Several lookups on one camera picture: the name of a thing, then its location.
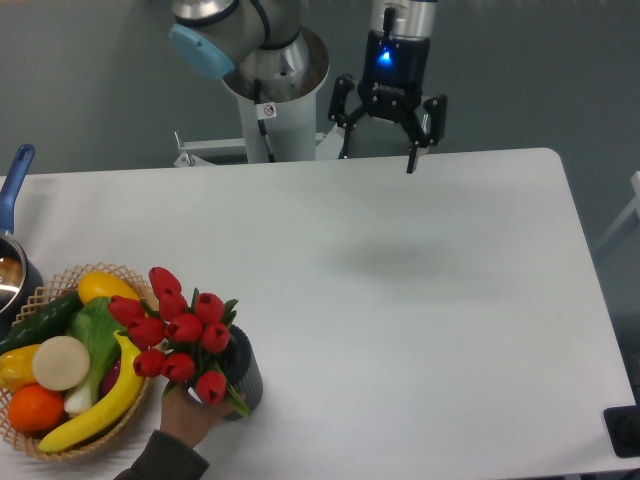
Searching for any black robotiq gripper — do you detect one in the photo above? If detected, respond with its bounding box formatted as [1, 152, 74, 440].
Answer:
[328, 30, 447, 174]

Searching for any red tulip bouquet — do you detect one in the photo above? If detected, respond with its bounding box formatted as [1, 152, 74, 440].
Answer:
[108, 266, 238, 408]

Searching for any dark grey sleeved forearm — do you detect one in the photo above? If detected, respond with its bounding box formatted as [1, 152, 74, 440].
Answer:
[115, 430, 209, 480]

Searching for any dark grey ribbed vase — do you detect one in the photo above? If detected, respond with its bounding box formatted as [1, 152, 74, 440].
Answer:
[185, 325, 264, 422]

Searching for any person's hand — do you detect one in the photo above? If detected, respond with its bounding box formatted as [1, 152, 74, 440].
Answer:
[159, 385, 234, 449]

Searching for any yellow squash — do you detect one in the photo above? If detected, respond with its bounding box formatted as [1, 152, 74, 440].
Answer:
[77, 271, 140, 305]

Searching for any green bok choy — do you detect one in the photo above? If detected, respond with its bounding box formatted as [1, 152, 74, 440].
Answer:
[64, 297, 121, 417]

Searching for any yellow banana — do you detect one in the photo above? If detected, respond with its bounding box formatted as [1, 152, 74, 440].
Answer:
[38, 332, 144, 454]

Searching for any purple red vegetable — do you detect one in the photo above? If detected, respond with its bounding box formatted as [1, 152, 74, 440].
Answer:
[100, 360, 121, 398]

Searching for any black device at table edge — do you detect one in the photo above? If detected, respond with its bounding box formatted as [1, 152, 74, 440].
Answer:
[603, 405, 640, 458]

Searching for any dark green cucumber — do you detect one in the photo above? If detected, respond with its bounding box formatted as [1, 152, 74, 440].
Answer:
[1, 291, 83, 354]

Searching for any beige round slice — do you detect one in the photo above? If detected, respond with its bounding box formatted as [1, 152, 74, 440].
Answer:
[32, 336, 90, 391]

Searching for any woven wicker basket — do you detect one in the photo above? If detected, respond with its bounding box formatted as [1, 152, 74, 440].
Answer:
[1, 262, 157, 461]

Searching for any yellow bell pepper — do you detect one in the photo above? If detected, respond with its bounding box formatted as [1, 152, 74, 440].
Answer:
[1, 344, 40, 392]

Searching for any orange fruit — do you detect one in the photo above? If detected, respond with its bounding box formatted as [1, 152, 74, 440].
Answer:
[7, 384, 64, 433]

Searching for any white frame at right edge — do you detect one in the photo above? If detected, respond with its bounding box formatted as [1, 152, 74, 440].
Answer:
[594, 171, 639, 258]

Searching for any blue handled saucepan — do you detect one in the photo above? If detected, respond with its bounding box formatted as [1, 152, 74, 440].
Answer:
[1, 144, 43, 339]

